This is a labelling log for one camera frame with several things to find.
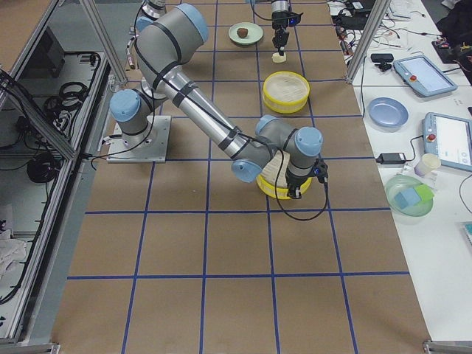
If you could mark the light green plate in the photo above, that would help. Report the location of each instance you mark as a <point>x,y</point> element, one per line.
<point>255,33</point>

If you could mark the green bowl with sponges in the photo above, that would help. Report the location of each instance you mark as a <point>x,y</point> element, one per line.
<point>410,200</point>

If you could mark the black power adapter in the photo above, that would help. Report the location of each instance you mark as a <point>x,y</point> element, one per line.
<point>391,158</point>

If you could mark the yellow bamboo steamer basket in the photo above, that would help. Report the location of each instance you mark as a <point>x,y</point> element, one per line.
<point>285,92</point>

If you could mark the brown chocolate bun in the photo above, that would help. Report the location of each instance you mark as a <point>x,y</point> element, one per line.
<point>242,32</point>

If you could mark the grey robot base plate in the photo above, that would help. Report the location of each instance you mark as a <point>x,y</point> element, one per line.
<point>149,146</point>

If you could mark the teach pendant near post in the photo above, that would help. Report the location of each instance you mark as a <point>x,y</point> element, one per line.
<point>420,74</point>

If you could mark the white crumpled cloth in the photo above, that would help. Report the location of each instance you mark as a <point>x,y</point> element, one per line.
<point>13,250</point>

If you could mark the paper cup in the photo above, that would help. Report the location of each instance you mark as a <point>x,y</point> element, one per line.
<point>427,163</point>

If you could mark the blue plate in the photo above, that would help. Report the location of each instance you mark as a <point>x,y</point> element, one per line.
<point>387,114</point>

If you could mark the aluminium frame post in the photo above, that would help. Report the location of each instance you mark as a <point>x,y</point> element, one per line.
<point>372,24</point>

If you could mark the white cream bun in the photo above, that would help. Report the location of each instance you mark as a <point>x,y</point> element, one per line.
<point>278,58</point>

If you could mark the black webcam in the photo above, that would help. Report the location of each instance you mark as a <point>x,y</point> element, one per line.
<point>382,61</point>

